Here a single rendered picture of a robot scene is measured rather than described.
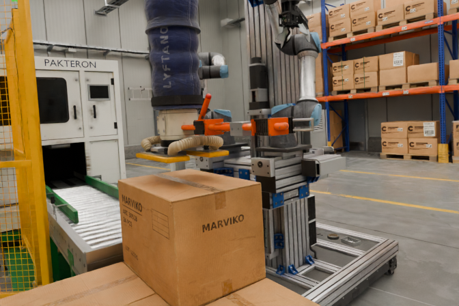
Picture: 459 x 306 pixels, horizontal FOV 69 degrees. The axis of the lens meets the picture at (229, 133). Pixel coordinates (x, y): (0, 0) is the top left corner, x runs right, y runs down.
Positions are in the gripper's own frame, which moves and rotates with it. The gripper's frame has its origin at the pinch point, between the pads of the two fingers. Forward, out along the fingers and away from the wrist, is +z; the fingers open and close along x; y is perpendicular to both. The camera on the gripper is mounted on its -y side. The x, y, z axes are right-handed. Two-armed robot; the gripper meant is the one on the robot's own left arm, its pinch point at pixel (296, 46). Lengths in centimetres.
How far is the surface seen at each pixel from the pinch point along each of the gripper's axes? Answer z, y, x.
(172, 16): -11, 49, -24
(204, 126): 33, 51, -5
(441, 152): 130, -665, -127
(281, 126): 34, 53, 32
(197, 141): 39, 48, -14
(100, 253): 93, 68, -72
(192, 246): 75, 60, -4
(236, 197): 61, 40, -2
